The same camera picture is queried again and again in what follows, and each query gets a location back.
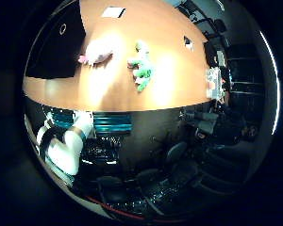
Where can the green plush dinosaur toy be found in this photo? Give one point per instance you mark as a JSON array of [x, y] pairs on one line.
[[143, 67]]

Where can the pink and white plush toy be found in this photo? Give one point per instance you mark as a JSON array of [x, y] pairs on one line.
[[97, 51]]

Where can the teal table clamp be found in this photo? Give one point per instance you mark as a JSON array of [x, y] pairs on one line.
[[113, 124]]

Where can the black office chair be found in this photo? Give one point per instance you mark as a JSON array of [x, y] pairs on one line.
[[111, 188], [176, 152]]

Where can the clear box of clutter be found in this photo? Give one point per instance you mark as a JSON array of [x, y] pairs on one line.
[[214, 83]]

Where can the small black and white marker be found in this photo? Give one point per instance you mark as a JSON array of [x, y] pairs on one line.
[[188, 43]]

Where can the black monitor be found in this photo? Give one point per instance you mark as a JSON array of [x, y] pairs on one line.
[[210, 53]]

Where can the white paper card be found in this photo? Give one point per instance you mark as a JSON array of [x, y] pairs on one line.
[[112, 12]]

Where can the black tray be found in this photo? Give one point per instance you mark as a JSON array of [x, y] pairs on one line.
[[53, 47]]

